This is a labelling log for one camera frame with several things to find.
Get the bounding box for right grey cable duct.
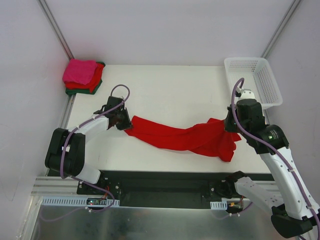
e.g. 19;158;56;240
210;200;228;211

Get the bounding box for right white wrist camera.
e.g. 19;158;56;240
236;88;256;100

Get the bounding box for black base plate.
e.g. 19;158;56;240
76;170;244;209

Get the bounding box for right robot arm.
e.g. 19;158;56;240
223;99;320;240

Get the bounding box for left grey cable duct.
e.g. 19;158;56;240
42;196;120;208

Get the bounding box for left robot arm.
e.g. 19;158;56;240
44;96;132;195

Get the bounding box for grey cable duct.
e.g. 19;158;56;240
210;200;228;211
42;196;120;208

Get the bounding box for folded pink t shirt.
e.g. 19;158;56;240
62;59;97;85

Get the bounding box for folded green t shirt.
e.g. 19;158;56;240
65;60;106;96

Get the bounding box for red t shirt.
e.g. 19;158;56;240
125;116;241;163
65;62;105;93

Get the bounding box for folded red t shirt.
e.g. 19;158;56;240
65;62;105;93

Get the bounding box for white plastic basket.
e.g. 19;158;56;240
224;57;283;110

